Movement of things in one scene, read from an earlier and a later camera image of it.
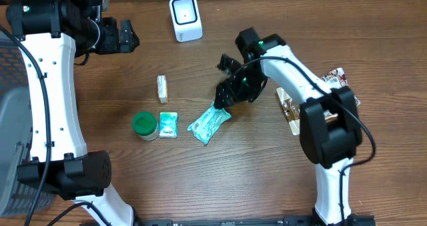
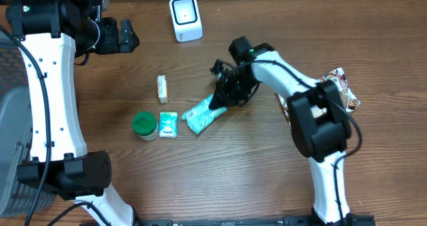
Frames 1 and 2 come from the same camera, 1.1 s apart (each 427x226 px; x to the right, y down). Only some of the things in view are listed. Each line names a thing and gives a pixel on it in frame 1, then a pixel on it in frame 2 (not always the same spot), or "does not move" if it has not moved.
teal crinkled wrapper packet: (205, 126) to (201, 116)
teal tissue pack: (169, 125) does not move
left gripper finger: (129, 39) does not move
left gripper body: (103, 39) does not move
